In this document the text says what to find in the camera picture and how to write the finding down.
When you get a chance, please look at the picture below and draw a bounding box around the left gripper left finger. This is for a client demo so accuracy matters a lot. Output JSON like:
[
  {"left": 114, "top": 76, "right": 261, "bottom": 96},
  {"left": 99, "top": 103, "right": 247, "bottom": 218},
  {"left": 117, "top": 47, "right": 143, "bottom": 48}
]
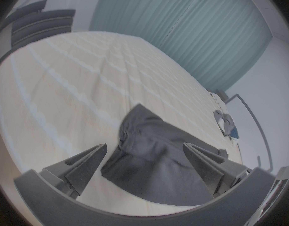
[{"left": 42, "top": 143, "right": 108, "bottom": 196}]

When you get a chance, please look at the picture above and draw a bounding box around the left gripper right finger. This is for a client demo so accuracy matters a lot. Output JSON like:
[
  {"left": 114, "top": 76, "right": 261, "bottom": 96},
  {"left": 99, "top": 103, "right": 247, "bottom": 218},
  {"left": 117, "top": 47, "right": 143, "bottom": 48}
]
[{"left": 183, "top": 143, "right": 248, "bottom": 195}]

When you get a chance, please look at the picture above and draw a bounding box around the black garment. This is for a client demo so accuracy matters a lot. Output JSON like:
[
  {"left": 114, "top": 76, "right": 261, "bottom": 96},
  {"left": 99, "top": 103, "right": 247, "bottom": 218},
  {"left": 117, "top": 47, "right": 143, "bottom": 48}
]
[{"left": 100, "top": 103, "right": 229, "bottom": 207}]

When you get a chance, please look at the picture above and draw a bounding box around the pile of clothes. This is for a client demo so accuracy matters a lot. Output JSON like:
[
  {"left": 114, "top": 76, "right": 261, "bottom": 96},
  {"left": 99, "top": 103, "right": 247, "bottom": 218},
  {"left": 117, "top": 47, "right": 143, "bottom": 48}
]
[{"left": 213, "top": 110, "right": 240, "bottom": 141}]

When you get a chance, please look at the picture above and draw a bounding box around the bed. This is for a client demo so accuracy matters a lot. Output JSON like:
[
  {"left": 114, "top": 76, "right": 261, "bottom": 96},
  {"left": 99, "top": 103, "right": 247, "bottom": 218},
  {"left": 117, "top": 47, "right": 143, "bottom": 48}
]
[{"left": 0, "top": 31, "right": 274, "bottom": 215}]

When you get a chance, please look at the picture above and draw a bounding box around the white printed pillow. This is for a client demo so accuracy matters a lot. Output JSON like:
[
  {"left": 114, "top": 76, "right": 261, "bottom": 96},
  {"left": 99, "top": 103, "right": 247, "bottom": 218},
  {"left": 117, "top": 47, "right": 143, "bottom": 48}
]
[{"left": 209, "top": 92, "right": 226, "bottom": 110}]

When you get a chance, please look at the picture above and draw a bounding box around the grey bedside table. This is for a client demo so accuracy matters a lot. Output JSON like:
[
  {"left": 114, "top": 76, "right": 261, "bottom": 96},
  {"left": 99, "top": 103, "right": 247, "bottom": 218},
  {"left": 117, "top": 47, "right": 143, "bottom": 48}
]
[{"left": 207, "top": 89, "right": 229, "bottom": 103}]

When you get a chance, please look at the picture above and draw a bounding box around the blue-green curtain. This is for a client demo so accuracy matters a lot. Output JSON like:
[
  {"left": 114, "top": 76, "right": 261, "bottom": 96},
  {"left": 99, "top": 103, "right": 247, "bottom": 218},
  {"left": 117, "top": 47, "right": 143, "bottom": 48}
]
[
  {"left": 159, "top": 0, "right": 274, "bottom": 93},
  {"left": 89, "top": 0, "right": 209, "bottom": 45}
]

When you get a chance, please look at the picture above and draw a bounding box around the black chest of drawers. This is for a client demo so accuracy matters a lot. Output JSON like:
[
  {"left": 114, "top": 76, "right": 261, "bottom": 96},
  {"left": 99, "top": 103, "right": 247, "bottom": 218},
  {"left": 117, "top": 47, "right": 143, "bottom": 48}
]
[{"left": 0, "top": 0, "right": 76, "bottom": 49}]

